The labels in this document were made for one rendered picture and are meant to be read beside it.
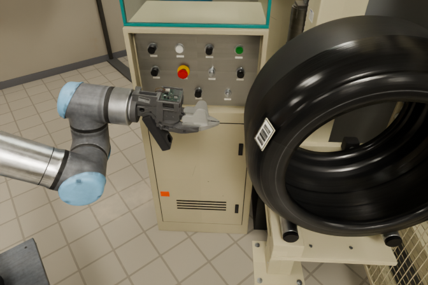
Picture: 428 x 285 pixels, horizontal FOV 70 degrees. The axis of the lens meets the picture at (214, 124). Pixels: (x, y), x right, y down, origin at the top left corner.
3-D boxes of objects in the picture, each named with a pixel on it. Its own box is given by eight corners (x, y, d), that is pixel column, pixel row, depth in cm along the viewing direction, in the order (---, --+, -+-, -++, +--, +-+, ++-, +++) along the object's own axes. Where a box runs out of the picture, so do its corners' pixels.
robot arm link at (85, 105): (74, 107, 81) (68, 72, 75) (121, 113, 81) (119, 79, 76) (57, 127, 73) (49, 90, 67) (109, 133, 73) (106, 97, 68)
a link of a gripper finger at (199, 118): (221, 114, 71) (181, 109, 70) (218, 134, 74) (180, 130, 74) (221, 107, 73) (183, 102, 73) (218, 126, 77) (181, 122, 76)
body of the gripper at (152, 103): (181, 105, 69) (128, 98, 68) (179, 134, 74) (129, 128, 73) (186, 88, 75) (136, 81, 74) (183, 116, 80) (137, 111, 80)
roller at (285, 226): (276, 160, 115) (267, 154, 113) (285, 153, 113) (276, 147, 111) (290, 245, 87) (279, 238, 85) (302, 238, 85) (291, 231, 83)
